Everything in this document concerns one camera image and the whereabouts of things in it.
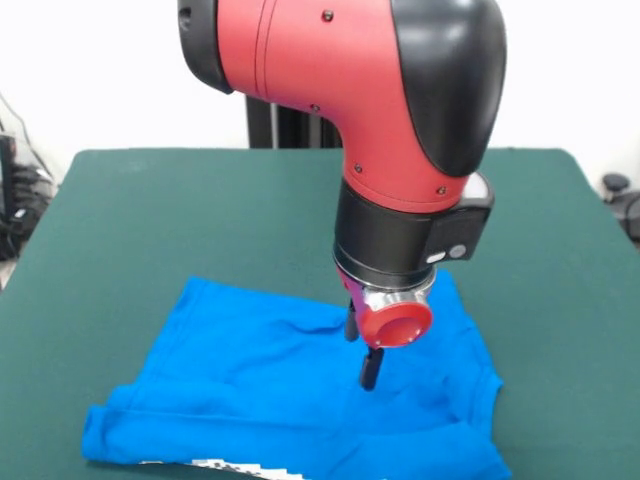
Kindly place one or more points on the gray office chair base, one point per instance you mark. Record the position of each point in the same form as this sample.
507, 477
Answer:
617, 182

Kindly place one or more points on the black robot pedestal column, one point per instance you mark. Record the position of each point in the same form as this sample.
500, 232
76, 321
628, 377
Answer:
290, 125

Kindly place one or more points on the dark green table cloth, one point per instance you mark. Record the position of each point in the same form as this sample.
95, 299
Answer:
100, 225

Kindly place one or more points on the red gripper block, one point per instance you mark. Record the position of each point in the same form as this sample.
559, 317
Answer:
395, 322

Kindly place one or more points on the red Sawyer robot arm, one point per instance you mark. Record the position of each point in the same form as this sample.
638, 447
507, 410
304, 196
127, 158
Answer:
360, 75

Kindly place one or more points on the blue printed t-shirt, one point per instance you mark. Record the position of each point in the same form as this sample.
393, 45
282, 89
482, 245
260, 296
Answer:
250, 375

